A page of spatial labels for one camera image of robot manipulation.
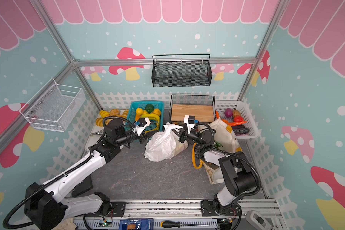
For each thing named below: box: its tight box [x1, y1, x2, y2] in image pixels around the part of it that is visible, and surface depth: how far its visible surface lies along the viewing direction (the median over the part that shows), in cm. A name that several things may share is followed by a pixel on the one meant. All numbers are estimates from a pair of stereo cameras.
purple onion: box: [224, 108, 234, 118], surface depth 114 cm
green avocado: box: [144, 103, 155, 114], surface depth 114 cm
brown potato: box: [232, 109, 241, 118], surface depth 115 cm
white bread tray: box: [84, 111, 105, 151], surface depth 104 cm
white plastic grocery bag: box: [144, 122, 189, 162], surface depth 78 cm
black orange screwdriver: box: [161, 220, 211, 229], surface depth 70 cm
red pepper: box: [233, 115, 244, 123], surface depth 107 cm
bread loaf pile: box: [95, 108, 129, 127], surface depth 115 cm
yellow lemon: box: [135, 107, 144, 116], surface depth 111 cm
